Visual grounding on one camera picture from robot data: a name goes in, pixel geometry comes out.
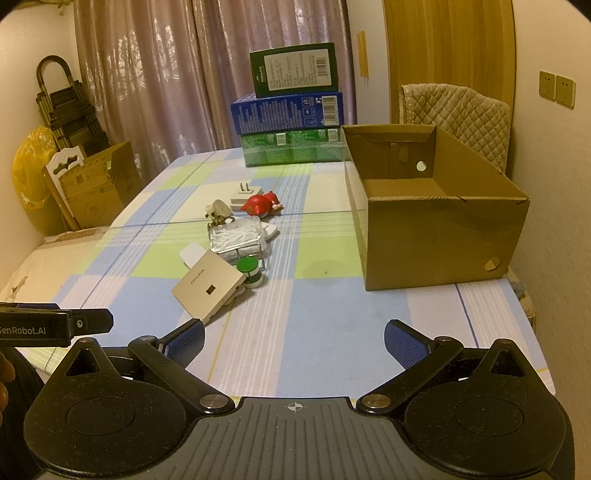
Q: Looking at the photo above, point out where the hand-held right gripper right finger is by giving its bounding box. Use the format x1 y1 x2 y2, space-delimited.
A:
356 318 532 416

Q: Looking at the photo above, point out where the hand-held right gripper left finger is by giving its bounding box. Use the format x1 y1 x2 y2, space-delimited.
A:
65 318 234 416

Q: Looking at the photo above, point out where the cardboard box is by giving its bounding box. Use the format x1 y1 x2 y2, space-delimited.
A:
342 124 531 291

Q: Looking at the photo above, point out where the bag of white plastic pieces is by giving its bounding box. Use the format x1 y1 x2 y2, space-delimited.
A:
209 218 269 256

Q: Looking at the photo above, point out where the braided cord keychain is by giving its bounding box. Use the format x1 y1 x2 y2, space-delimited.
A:
204 199 236 232

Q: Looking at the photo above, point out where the red toy figure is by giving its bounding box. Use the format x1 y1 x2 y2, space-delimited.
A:
243 191 283 217

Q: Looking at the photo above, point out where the person's left hand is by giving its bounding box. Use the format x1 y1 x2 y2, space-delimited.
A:
0 354 16 413

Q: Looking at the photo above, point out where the gold flat router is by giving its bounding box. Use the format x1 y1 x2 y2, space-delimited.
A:
172 251 247 324

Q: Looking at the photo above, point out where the white card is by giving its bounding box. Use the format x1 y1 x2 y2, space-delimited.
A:
179 244 214 269

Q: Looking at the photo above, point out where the small green capped bottle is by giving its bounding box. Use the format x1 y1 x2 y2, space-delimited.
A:
235 257 265 289

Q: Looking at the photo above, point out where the yellow plastic bag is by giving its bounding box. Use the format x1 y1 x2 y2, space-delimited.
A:
11 127 63 234

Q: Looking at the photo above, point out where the brown shipping carton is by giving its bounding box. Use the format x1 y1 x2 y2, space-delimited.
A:
44 141 142 230

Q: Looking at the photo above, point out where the white carved wooden board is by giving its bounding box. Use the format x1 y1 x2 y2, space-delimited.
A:
45 145 86 179

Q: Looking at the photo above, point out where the white power adapter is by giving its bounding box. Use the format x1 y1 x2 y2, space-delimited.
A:
230 181 265 208

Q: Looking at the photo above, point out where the black folding trolley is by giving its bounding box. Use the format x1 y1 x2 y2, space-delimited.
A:
36 55 112 158

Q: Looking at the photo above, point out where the green plastic-wrapped carton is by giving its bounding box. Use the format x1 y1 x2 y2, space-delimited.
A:
240 128 345 168

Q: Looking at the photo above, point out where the beige quilted cover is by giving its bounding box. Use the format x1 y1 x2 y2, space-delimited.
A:
398 84 512 177

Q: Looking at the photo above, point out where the blue carton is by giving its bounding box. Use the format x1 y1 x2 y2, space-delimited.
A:
230 91 345 136

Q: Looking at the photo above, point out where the mauve curtain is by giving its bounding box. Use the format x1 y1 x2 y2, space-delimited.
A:
74 0 356 163

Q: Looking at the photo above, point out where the dark green carton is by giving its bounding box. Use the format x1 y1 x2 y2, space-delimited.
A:
250 43 339 99

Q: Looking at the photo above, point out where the wooden wall panel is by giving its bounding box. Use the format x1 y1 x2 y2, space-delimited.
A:
383 0 516 125

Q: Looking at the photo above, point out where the yellow wall strip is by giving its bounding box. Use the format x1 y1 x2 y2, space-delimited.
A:
356 31 369 86

